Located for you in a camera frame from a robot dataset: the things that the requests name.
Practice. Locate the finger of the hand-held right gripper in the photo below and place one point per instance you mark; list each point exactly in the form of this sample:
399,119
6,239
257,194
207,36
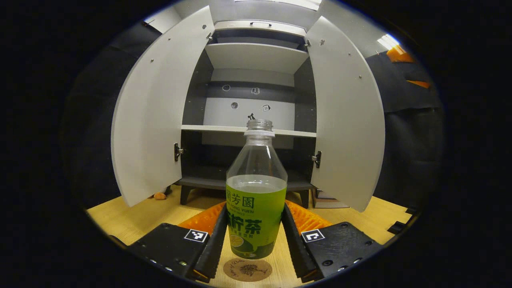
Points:
396,227

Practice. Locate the black backdrop cloth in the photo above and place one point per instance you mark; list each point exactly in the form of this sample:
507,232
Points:
412,140
96,120

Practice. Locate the small ceiling light panel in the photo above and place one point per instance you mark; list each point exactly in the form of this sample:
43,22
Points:
388,41

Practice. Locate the round cork coaster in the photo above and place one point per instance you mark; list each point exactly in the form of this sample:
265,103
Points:
248,271

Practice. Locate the green tea bottle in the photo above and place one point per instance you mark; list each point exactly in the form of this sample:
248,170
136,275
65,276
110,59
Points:
256,212

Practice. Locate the white cabinet door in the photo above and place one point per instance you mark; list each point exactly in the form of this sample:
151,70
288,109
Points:
156,112
348,120

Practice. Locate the penguin toy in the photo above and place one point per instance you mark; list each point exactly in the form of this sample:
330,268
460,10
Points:
160,196

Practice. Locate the white and grey cabinet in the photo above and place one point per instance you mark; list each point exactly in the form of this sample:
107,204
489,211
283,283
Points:
256,56

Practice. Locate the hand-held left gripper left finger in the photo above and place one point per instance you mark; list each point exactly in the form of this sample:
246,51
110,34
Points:
214,248

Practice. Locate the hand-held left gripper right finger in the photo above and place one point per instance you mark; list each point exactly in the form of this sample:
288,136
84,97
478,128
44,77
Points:
296,248

